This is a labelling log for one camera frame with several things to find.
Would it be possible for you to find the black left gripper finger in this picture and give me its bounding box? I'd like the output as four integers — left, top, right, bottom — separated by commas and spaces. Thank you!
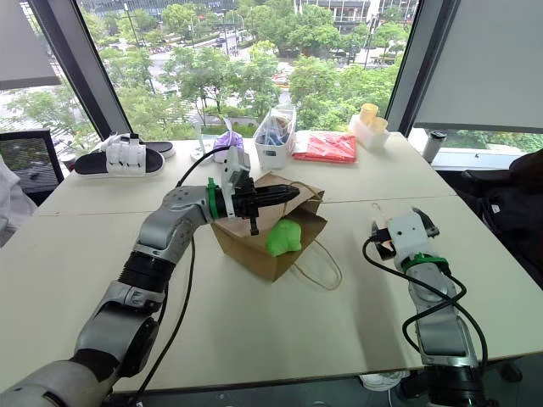
256, 183, 301, 198
256, 194, 299, 210

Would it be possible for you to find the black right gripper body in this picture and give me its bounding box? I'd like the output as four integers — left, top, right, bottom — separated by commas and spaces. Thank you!
372, 227, 398, 261

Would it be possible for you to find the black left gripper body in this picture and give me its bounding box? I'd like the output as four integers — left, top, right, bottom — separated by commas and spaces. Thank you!
234, 174, 261, 237

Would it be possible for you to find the green plush toy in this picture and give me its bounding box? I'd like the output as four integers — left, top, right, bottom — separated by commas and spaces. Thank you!
265, 218, 303, 258

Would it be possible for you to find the brown paper bag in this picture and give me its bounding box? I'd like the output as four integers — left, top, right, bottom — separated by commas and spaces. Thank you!
210, 170, 343, 292

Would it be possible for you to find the purple plush toy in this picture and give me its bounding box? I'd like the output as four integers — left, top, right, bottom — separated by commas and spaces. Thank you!
211, 130, 244, 164

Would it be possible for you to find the red folded plastic bag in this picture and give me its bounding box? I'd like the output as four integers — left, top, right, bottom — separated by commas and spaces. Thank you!
291, 131, 358, 164

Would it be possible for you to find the black bag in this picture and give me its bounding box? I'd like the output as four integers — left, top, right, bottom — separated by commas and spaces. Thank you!
460, 148, 543, 292

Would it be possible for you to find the white storage basket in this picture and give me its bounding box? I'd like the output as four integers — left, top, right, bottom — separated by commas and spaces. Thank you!
253, 103, 297, 171

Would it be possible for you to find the white round stand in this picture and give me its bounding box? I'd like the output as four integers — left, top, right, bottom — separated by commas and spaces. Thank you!
189, 118, 216, 162

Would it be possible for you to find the grey travel tumbler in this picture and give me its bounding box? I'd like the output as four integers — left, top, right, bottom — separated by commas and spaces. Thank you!
422, 130, 448, 164

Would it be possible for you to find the white cup holder box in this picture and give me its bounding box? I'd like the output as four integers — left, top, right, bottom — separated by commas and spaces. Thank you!
348, 113, 390, 152

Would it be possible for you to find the black white slipper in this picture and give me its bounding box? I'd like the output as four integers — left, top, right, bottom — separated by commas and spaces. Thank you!
101, 131, 176, 160
74, 142, 165, 178

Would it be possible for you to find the white sneaker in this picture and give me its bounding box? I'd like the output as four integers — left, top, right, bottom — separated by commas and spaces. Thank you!
359, 370, 411, 391

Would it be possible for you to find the grey roller blind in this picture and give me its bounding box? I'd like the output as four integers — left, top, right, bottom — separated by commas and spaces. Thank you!
412, 0, 543, 135
0, 0, 62, 91

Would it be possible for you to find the white clothing of bystander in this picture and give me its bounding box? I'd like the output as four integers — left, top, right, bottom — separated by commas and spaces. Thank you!
0, 159, 38, 249

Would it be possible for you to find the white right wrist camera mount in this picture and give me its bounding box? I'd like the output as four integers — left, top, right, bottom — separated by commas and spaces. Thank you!
387, 211, 428, 260

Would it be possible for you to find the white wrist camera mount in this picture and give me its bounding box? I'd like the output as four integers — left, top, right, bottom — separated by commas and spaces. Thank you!
220, 145, 252, 219
387, 211, 428, 260

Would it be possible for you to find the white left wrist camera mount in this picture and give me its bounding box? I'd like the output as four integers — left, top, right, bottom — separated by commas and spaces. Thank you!
220, 145, 252, 219

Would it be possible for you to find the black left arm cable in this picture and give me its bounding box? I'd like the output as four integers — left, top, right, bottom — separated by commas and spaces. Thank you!
134, 146, 233, 402

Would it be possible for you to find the dark window frame post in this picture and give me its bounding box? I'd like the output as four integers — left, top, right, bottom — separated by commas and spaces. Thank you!
383, 0, 462, 137
27, 0, 132, 141

